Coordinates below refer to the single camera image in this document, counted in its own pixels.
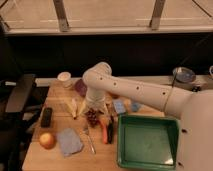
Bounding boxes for orange bowl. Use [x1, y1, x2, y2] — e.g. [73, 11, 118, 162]
[106, 93, 119, 104]

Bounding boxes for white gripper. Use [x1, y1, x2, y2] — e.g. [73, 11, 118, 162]
[79, 99, 109, 115]

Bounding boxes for grey bowl on ledge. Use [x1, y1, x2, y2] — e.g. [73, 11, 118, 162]
[173, 67, 196, 83]

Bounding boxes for metal fork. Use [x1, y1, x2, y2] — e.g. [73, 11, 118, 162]
[83, 126, 96, 154]

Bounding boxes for black rectangular block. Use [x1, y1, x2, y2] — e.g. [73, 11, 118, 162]
[41, 107, 53, 128]

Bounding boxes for purple bowl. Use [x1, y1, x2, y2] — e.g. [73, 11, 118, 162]
[74, 79, 87, 97]

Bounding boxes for green plastic tray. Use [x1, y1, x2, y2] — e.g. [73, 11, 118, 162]
[117, 115, 179, 171]

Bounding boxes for white paper cup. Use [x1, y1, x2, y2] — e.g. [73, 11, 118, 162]
[57, 72, 72, 88]

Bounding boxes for blue cup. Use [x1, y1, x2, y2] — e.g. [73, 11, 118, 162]
[131, 103, 141, 112]

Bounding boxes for bunch of dark grapes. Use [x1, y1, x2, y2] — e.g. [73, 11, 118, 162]
[86, 109, 99, 127]

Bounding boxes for banana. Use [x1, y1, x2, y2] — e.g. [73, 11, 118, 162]
[67, 99, 77, 119]

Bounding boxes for blue sponge block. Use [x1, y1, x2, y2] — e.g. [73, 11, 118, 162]
[113, 99, 126, 114]

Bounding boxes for orange handled pliers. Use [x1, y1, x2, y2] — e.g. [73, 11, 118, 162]
[99, 116, 114, 144]

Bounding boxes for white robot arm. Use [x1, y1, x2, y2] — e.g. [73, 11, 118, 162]
[82, 62, 213, 171]

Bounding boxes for black chair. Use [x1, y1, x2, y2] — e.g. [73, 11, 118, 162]
[0, 22, 42, 171]

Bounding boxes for orange apple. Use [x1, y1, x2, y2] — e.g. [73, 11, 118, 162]
[39, 133, 55, 149]

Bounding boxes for blue grey cloth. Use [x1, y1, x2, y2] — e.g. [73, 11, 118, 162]
[56, 128, 84, 157]

